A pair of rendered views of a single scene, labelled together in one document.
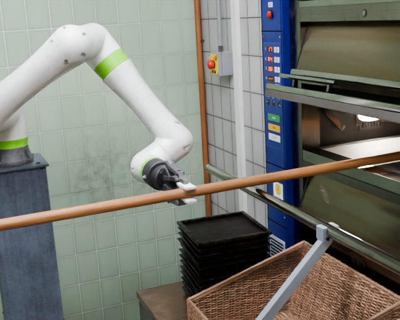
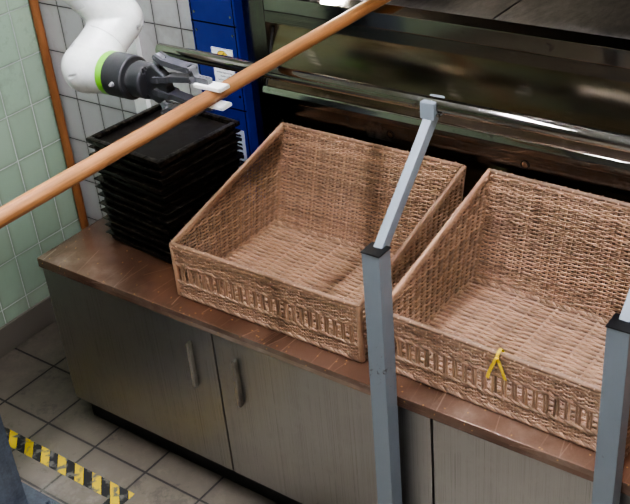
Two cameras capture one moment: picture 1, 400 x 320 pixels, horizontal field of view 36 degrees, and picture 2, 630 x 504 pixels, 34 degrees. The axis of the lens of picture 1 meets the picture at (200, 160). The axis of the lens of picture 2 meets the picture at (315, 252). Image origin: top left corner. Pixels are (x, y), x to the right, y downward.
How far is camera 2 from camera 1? 0.87 m
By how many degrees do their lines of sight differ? 33
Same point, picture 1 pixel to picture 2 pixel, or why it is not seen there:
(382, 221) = (416, 75)
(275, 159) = (212, 14)
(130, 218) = not seen: outside the picture
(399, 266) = (561, 129)
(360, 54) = not seen: outside the picture
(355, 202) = (365, 58)
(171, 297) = (98, 250)
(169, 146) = (118, 29)
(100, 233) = not seen: outside the picture
